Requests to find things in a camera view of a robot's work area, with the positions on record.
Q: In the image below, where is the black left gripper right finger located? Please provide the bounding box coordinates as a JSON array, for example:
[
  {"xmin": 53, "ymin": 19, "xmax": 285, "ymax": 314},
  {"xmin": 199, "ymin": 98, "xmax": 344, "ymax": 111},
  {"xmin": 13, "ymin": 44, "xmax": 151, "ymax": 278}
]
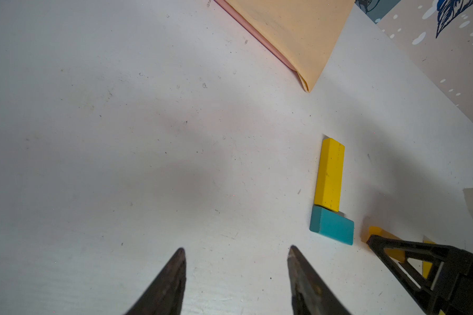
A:
[{"xmin": 287, "ymin": 245, "xmax": 350, "ymax": 315}]

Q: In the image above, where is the small amber block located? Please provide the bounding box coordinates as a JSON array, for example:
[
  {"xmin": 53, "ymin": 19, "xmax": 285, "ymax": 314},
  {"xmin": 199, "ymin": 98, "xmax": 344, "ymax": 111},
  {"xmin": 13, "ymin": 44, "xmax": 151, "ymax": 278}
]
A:
[{"xmin": 365, "ymin": 226, "xmax": 407, "ymax": 264}]

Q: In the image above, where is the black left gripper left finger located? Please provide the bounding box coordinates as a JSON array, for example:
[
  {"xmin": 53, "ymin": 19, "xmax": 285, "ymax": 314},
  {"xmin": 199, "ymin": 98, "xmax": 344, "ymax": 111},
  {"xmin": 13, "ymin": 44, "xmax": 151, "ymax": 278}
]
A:
[{"xmin": 126, "ymin": 248, "xmax": 187, "ymax": 315}]

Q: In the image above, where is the small teal block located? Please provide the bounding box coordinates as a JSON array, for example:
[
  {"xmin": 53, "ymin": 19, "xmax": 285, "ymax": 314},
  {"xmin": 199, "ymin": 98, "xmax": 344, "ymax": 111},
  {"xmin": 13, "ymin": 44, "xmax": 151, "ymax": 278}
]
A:
[{"xmin": 310, "ymin": 206, "xmax": 355, "ymax": 245}]

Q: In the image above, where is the beige folded cloth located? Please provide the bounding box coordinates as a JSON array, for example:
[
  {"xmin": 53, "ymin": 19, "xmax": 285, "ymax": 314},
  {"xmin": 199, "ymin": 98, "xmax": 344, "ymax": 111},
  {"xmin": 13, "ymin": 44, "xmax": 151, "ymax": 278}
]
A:
[{"xmin": 217, "ymin": 0, "xmax": 354, "ymax": 93}]

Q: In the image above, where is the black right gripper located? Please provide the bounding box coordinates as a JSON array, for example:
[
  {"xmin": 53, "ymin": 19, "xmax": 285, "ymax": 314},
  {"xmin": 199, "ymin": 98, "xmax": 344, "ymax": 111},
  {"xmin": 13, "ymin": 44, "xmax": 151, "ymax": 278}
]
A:
[{"xmin": 367, "ymin": 235, "xmax": 473, "ymax": 314}]

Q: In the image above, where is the lime yellow block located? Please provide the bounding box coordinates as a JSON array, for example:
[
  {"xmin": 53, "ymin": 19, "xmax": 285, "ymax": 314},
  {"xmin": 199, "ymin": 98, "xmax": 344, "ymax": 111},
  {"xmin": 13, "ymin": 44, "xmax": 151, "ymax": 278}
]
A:
[{"xmin": 422, "ymin": 236, "xmax": 445, "ymax": 315}]

